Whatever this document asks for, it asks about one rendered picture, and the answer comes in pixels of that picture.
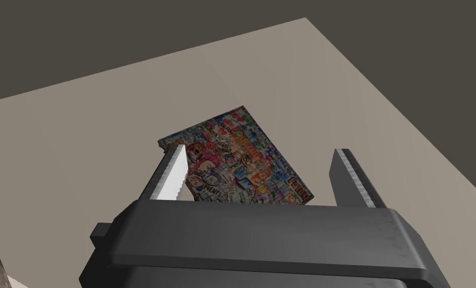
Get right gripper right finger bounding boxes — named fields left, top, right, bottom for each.
left=328, top=148, right=388, bottom=209

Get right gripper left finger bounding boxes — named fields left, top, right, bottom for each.
left=138, top=143, right=189, bottom=202

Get colourful doodle-covered book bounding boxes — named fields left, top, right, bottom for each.
left=157, top=105, right=314, bottom=206

